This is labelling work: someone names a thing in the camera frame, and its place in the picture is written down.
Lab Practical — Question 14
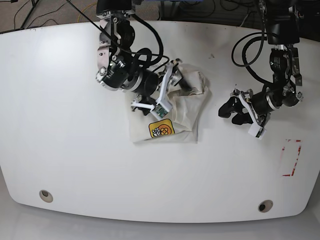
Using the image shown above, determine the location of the left table cable grommet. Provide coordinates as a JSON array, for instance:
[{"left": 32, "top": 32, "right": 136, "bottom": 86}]
[{"left": 39, "top": 190, "right": 53, "bottom": 203}]

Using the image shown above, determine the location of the table cable grommet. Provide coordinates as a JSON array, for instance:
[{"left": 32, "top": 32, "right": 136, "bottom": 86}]
[
  {"left": 39, "top": 190, "right": 53, "bottom": 203},
  {"left": 258, "top": 199, "right": 274, "bottom": 213}
]

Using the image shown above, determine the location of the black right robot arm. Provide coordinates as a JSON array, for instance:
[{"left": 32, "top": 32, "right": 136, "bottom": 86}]
[{"left": 96, "top": 0, "right": 192, "bottom": 120}]

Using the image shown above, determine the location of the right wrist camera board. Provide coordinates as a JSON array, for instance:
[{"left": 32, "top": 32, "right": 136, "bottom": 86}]
[{"left": 150, "top": 103, "right": 173, "bottom": 121}]

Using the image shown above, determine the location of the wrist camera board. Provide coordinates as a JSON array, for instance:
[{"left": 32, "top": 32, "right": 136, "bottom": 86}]
[
  {"left": 248, "top": 122, "right": 266, "bottom": 140},
  {"left": 150, "top": 103, "right": 173, "bottom": 121}
]

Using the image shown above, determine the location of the white printed t-shirt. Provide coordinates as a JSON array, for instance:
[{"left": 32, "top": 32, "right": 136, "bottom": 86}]
[{"left": 126, "top": 63, "right": 210, "bottom": 144}]

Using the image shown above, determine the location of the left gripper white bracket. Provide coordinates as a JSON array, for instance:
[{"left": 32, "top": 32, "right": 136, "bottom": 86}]
[{"left": 218, "top": 88, "right": 272, "bottom": 129}]

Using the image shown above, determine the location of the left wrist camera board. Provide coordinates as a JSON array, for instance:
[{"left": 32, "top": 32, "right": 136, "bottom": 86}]
[{"left": 248, "top": 122, "right": 266, "bottom": 140}]

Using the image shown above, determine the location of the yellow cable on floor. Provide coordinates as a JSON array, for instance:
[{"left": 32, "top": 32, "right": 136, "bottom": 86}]
[{"left": 77, "top": 4, "right": 91, "bottom": 23}]

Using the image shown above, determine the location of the right table cable grommet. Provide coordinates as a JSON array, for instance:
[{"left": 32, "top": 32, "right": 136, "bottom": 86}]
[{"left": 258, "top": 199, "right": 274, "bottom": 213}]

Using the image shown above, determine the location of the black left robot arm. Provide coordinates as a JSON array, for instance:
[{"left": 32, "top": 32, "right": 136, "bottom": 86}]
[{"left": 218, "top": 0, "right": 303, "bottom": 138}]

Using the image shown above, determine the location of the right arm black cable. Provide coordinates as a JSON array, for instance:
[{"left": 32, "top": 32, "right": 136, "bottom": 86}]
[{"left": 64, "top": 0, "right": 171, "bottom": 76}]

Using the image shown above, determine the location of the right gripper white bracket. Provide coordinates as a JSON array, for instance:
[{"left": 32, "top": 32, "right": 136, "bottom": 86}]
[{"left": 131, "top": 58, "right": 193, "bottom": 116}]

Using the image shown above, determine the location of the red tape rectangle marking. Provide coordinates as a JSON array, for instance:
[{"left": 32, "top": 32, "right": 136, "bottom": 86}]
[{"left": 279, "top": 139, "right": 302, "bottom": 177}]

